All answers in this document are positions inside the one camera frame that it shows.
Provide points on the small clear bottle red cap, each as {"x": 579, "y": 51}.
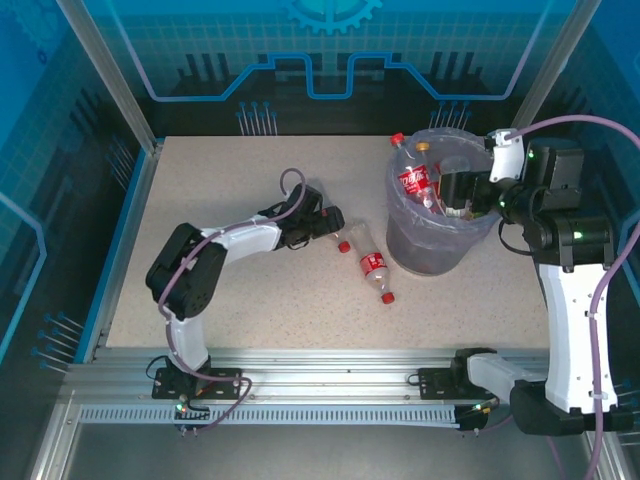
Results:
{"x": 343, "y": 247}

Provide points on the large Coke bottle red label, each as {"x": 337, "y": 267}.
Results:
{"x": 414, "y": 181}

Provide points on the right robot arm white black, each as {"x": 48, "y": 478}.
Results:
{"x": 565, "y": 325}

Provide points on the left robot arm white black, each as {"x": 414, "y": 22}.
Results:
{"x": 240, "y": 240}

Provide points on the round mesh waste bin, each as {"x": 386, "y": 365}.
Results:
{"x": 430, "y": 262}

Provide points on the translucent purple bin bag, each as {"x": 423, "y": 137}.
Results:
{"x": 400, "y": 220}

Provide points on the small Coke bottle red label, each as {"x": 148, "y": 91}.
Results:
{"x": 374, "y": 265}

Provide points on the clear bottle yellow cap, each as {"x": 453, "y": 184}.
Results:
{"x": 423, "y": 146}

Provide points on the aluminium frame rail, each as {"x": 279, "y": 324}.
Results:
{"x": 125, "y": 240}
{"x": 325, "y": 370}

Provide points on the aluminium frame post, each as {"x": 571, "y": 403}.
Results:
{"x": 555, "y": 65}
{"x": 115, "y": 85}

